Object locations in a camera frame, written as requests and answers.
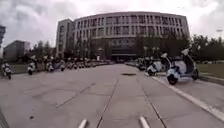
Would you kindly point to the pale kerb strip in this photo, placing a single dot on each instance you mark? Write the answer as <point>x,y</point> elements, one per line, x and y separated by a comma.
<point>190,97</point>

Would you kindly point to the small grey building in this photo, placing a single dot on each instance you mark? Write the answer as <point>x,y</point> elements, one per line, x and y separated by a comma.
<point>15,50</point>

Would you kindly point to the dark manhole cover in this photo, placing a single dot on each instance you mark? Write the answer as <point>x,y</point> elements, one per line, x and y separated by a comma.
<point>128,74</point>

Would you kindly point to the grass lawn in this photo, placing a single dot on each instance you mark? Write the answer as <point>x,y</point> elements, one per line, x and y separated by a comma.
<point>20,68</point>
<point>211,69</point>

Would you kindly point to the row of parked scooters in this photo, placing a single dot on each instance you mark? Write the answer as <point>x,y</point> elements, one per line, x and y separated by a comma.
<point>50,66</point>
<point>176,71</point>

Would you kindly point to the robot's own part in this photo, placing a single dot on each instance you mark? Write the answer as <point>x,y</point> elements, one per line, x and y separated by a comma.
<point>144,122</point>
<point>82,123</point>

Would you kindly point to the grey paved plaza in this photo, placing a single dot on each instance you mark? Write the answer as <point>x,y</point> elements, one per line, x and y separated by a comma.
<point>110,86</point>

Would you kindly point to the row of trees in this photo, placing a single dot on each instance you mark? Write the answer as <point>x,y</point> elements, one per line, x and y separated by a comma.
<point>83,50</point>
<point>206,48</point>

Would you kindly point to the large curved grey building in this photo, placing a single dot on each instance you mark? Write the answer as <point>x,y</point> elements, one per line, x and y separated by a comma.
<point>126,30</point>

